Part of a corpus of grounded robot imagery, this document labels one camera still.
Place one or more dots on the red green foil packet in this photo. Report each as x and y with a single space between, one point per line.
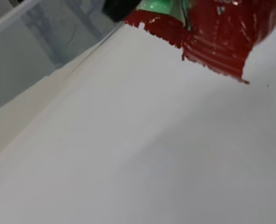
218 40

